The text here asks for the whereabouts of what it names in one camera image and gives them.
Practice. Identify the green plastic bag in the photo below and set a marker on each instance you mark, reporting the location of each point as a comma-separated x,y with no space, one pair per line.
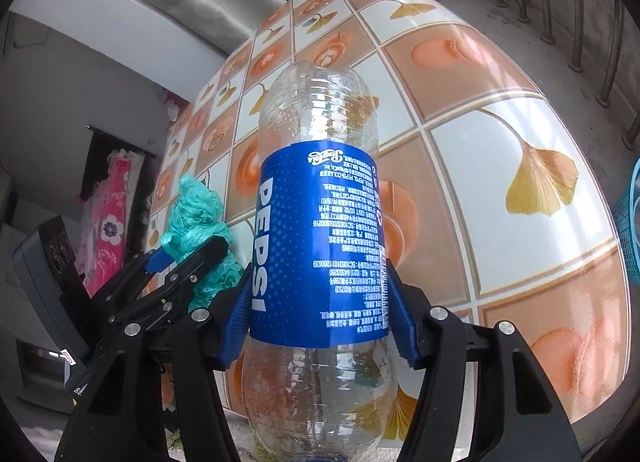
197,212

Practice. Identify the blue plastic basket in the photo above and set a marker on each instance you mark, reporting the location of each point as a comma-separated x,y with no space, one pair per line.
629,227

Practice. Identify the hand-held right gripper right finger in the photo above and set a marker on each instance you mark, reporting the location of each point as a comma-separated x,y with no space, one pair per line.
402,317

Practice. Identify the clear plastic bottle blue label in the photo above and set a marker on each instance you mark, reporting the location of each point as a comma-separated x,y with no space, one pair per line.
320,222

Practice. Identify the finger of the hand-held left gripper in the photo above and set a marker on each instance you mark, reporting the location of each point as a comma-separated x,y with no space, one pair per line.
200,257
161,261

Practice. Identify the dark bed frame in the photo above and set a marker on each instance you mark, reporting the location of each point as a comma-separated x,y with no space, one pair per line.
125,142

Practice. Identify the pink flowered blanket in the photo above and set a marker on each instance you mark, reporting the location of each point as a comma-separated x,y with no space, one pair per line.
110,227

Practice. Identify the metal balcony railing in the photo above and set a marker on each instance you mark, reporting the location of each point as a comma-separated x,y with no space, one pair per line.
565,2

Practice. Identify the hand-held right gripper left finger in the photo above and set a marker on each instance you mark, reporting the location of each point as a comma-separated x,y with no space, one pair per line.
237,322

